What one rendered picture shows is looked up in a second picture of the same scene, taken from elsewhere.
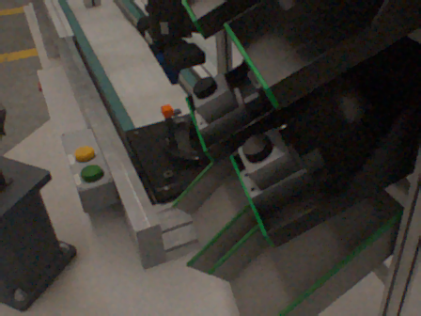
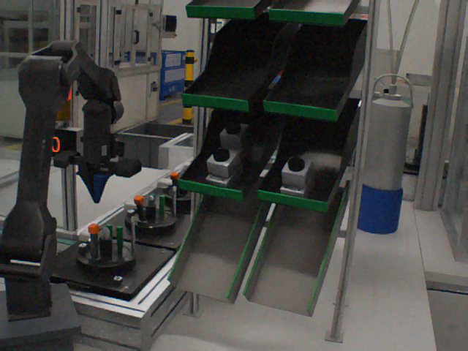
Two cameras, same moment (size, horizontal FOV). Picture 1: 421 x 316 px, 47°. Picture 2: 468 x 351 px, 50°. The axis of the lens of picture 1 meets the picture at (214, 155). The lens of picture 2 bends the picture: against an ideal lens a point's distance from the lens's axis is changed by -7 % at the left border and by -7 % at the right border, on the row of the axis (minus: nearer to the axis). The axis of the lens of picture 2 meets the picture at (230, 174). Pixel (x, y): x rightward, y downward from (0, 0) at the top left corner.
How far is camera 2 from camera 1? 0.76 m
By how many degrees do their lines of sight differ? 53
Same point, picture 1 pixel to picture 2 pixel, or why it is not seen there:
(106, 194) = not seen: hidden behind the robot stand
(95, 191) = not seen: hidden behind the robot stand
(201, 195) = (181, 265)
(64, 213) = not seen: outside the picture
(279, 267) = (283, 266)
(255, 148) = (298, 162)
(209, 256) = (235, 285)
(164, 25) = (104, 148)
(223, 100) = (236, 159)
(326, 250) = (307, 238)
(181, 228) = (156, 311)
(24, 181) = (55, 294)
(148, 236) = (145, 322)
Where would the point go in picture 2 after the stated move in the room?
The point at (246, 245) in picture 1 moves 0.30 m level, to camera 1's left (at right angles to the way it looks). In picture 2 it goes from (257, 264) to (146, 324)
